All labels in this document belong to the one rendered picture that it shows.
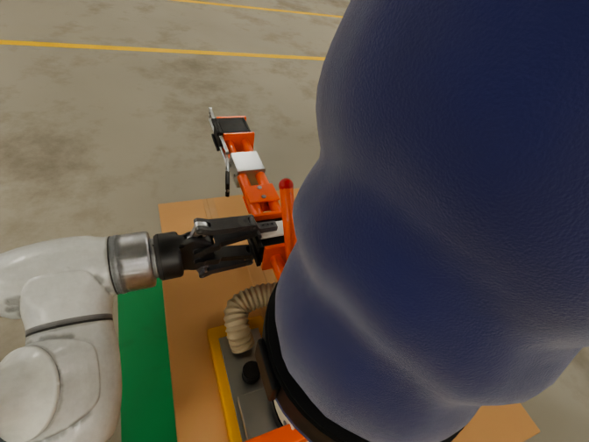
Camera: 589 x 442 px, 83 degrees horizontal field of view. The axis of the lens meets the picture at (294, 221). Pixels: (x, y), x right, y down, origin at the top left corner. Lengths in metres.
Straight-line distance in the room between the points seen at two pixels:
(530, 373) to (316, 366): 0.13
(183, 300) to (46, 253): 0.24
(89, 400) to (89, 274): 0.15
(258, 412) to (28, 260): 0.37
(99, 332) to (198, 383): 0.17
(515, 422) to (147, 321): 1.50
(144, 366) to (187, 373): 1.10
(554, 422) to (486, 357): 2.06
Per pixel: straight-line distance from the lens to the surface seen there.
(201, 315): 0.65
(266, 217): 0.60
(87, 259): 0.54
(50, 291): 0.54
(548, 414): 2.25
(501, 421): 1.35
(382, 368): 0.23
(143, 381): 1.69
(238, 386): 0.58
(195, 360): 0.62
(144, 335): 1.77
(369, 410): 0.27
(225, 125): 0.83
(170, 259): 0.54
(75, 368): 0.50
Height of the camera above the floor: 1.58
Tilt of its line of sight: 45 degrees down
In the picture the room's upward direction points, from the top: 14 degrees clockwise
